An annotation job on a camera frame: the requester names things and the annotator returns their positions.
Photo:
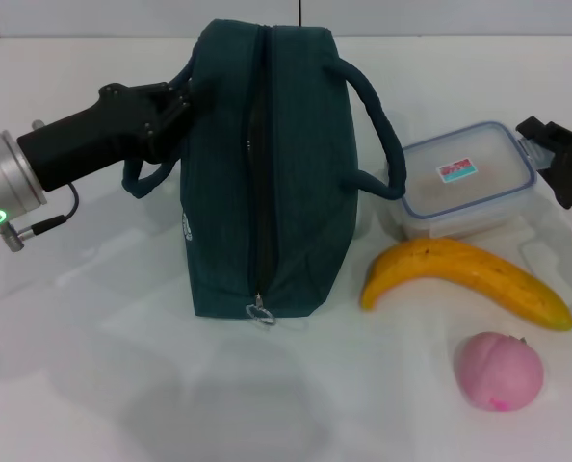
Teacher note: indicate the dark teal fabric bag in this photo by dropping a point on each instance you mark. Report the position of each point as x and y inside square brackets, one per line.
[310, 192]

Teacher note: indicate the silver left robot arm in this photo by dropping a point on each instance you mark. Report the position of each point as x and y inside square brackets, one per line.
[2, 178]

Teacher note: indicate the pink peach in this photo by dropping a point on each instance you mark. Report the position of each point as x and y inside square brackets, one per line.
[498, 370]

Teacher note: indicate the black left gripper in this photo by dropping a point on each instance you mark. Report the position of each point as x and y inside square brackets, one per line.
[103, 130]

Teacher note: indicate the yellow banana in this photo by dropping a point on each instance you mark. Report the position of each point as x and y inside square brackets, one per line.
[459, 262]

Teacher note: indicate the clear container with blue lid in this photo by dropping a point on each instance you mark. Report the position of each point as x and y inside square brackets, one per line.
[483, 192]

